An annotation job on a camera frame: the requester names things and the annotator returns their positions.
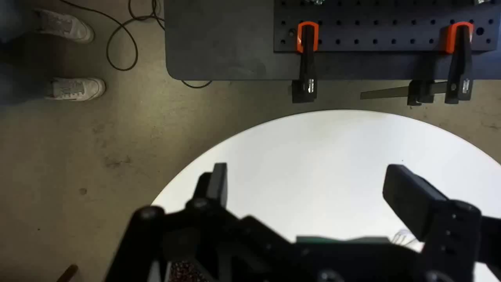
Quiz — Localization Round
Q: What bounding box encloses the left orange black clamp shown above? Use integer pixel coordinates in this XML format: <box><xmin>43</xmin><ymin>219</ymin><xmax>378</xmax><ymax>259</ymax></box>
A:
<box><xmin>292</xmin><ymin>20</ymin><xmax>319</xmax><ymax>103</ymax></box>

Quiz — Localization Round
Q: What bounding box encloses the upper white sneaker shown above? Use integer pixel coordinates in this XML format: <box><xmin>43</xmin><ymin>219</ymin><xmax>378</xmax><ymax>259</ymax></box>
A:
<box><xmin>34</xmin><ymin>9</ymin><xmax>93</xmax><ymax>44</ymax></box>

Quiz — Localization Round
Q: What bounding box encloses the black perforated workbench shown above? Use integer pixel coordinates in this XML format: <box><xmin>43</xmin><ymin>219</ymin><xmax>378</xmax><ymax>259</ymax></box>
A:
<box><xmin>164</xmin><ymin>0</ymin><xmax>501</xmax><ymax>80</ymax></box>

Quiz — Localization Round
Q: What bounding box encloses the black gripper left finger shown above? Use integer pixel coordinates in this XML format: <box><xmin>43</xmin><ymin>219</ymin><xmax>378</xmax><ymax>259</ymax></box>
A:
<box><xmin>189</xmin><ymin>163</ymin><xmax>227</xmax><ymax>208</ymax></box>

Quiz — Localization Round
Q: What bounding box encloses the lower white sneaker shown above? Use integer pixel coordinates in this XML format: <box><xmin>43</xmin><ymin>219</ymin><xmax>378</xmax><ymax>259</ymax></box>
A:
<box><xmin>48</xmin><ymin>77</ymin><xmax>106</xmax><ymax>102</ymax></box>

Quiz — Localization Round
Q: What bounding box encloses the right orange black clamp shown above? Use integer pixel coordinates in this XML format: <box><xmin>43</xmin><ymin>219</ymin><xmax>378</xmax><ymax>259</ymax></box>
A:
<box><xmin>407</xmin><ymin>22</ymin><xmax>474</xmax><ymax>105</ymax></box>

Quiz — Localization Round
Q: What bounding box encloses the orange black clamp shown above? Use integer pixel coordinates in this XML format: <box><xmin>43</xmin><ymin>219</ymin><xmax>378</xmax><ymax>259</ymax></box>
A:
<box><xmin>292</xmin><ymin>20</ymin><xmax>319</xmax><ymax>103</ymax></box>
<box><xmin>407</xmin><ymin>22</ymin><xmax>474</xmax><ymax>105</ymax></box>

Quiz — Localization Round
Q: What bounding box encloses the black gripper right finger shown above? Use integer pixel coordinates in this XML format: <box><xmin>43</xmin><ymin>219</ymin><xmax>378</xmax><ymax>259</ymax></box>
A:
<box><xmin>382</xmin><ymin>165</ymin><xmax>480</xmax><ymax>257</ymax></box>

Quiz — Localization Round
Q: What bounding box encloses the round white table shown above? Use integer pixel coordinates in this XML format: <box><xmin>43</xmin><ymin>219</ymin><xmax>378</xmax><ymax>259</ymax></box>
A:
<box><xmin>153</xmin><ymin>110</ymin><xmax>501</xmax><ymax>251</ymax></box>

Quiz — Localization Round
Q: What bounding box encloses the white sneaker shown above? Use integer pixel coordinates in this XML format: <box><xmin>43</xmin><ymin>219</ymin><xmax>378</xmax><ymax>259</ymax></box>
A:
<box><xmin>34</xmin><ymin>9</ymin><xmax>93</xmax><ymax>44</ymax></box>
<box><xmin>48</xmin><ymin>77</ymin><xmax>106</xmax><ymax>102</ymax></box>

